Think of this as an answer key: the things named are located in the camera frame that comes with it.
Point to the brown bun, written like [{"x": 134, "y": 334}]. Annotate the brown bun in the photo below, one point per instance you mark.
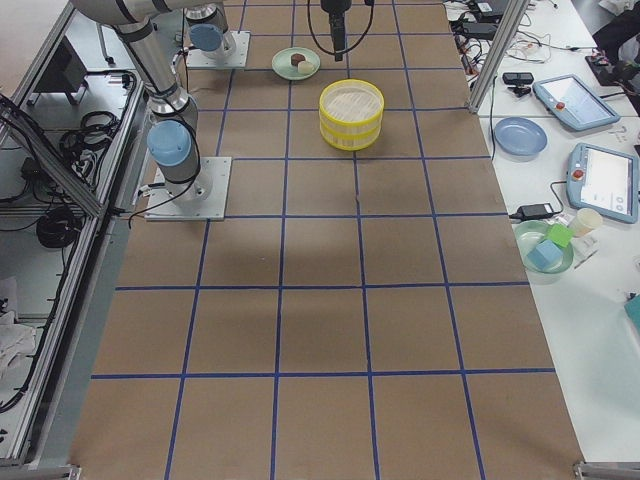
[{"x": 297, "y": 58}]

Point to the white bun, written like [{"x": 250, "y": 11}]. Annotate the white bun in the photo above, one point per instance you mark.
[{"x": 305, "y": 68}]

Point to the yellow steamer top layer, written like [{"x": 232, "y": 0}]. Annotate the yellow steamer top layer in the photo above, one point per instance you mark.
[{"x": 351, "y": 102}]

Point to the green plate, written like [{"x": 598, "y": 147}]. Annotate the green plate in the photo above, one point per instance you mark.
[{"x": 282, "y": 67}]

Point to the black webcam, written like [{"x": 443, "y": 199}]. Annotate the black webcam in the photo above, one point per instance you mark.
[{"x": 519, "y": 83}]

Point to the blue plate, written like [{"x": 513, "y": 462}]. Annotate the blue plate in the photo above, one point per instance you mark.
[{"x": 520, "y": 137}]

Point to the upper teach pendant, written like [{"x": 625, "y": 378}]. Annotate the upper teach pendant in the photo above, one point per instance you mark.
[{"x": 573, "y": 103}]

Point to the teach pendant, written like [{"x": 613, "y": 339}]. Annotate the teach pendant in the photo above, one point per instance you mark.
[
  {"x": 605, "y": 180},
  {"x": 573, "y": 103}
]

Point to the black power adapter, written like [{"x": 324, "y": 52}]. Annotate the black power adapter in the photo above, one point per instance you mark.
[{"x": 538, "y": 211}]

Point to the green bowl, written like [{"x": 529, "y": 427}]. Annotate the green bowl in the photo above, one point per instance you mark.
[{"x": 528, "y": 234}]

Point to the green foam cube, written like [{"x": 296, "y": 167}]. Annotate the green foam cube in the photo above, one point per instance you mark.
[{"x": 559, "y": 234}]

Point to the lower teach pendant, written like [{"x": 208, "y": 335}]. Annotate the lower teach pendant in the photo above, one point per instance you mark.
[{"x": 605, "y": 180}]

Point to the blue foam cube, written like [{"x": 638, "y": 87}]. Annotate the blue foam cube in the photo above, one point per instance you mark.
[{"x": 544, "y": 256}]

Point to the paper cup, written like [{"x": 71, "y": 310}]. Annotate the paper cup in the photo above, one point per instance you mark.
[{"x": 585, "y": 221}]

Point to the aluminium frame post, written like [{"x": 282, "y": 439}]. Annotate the aluminium frame post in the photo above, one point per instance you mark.
[{"x": 507, "y": 28}]

